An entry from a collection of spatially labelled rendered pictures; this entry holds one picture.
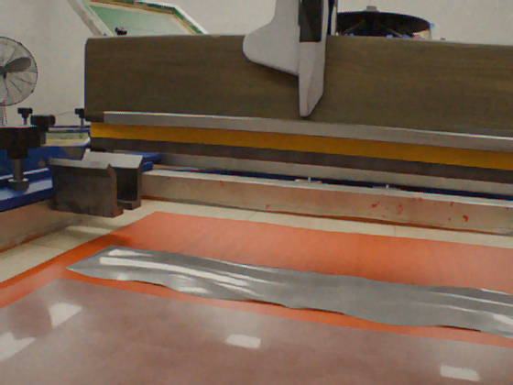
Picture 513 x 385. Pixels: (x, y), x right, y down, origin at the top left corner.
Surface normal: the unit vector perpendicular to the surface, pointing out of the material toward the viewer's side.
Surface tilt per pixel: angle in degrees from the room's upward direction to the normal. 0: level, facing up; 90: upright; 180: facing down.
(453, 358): 0
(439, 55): 90
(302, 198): 90
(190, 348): 0
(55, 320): 0
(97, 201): 90
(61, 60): 90
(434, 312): 33
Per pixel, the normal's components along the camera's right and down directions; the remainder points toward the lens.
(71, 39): -0.26, 0.18
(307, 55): -0.27, 0.42
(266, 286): -0.15, -0.77
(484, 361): 0.04, -0.98
